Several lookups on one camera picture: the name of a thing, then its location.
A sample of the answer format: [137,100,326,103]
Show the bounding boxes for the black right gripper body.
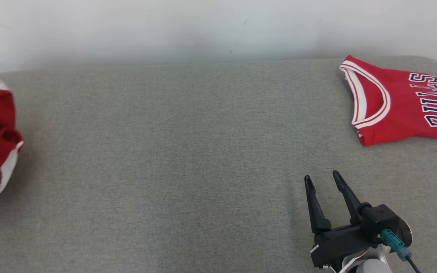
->
[310,223,380,268]

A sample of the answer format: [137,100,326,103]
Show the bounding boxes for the red Bulls shirt white sleeves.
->
[339,55,437,147]

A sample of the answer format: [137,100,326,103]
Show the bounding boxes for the teal plug right camera cable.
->
[381,229,422,273]

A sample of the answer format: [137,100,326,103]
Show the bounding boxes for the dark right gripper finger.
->
[304,175,332,234]
[332,170,363,225]

